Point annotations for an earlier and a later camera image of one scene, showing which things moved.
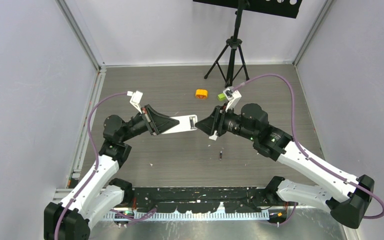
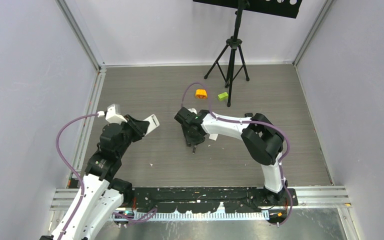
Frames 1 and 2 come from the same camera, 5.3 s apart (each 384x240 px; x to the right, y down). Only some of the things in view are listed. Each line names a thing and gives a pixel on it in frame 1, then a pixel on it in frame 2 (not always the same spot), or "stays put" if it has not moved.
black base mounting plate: (196, 199) stays put
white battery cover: (213, 137) stays put
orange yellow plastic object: (201, 93) stays put
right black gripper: (209, 124) to (190, 141)
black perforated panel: (287, 8) stays put
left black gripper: (159, 122) to (138, 127)
